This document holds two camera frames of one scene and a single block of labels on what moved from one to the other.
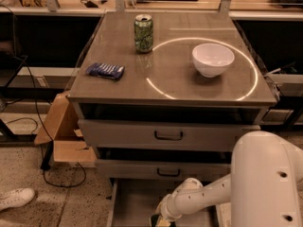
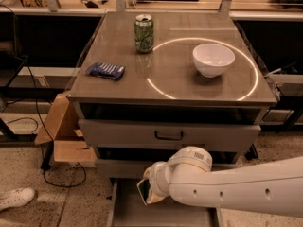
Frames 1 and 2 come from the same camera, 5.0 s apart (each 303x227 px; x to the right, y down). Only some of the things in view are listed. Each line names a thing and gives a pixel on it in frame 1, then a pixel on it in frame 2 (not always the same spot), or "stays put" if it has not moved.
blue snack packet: [104, 69] stays put
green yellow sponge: [153, 219] to [143, 188]
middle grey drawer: [166, 169] stays put
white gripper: [165, 209] to [156, 178]
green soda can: [143, 33] stays put
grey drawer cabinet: [162, 97] stays put
